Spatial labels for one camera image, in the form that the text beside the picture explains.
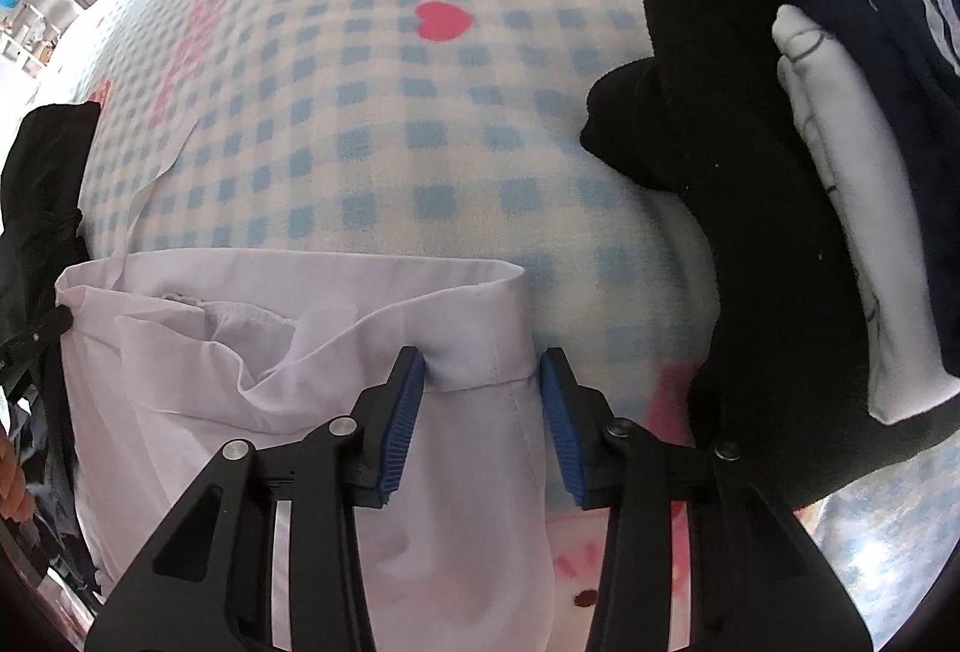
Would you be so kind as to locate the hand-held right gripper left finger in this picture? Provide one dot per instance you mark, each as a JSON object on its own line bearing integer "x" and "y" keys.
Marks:
{"x": 401, "y": 427}

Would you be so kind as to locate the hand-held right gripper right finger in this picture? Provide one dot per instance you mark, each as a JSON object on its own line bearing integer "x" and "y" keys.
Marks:
{"x": 559, "y": 427}

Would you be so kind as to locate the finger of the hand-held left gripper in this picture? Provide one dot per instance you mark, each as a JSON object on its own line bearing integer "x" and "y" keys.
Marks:
{"x": 41, "y": 329}

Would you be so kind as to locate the pale shirt with navy trim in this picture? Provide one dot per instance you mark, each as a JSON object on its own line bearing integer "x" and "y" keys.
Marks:
{"x": 187, "y": 322}

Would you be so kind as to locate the black jacket with white stripe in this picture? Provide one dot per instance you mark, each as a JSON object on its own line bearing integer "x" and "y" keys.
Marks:
{"x": 45, "y": 187}

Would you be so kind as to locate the black folded garment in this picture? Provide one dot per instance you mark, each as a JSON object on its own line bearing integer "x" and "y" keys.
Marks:
{"x": 750, "y": 247}

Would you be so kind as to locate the white shelf rack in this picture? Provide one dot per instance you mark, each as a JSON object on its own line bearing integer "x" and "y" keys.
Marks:
{"x": 30, "y": 33}

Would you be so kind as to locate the printed checkered blanket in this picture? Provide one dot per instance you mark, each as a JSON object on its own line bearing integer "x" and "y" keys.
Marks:
{"x": 450, "y": 134}

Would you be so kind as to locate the white printed folded garment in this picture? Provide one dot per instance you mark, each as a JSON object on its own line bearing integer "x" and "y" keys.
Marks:
{"x": 862, "y": 247}

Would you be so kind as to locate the checkered printed pillow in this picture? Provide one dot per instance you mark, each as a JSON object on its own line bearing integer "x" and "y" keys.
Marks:
{"x": 900, "y": 547}

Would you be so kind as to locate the navy striped folded garment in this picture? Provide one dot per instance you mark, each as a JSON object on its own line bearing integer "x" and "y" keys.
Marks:
{"x": 862, "y": 44}

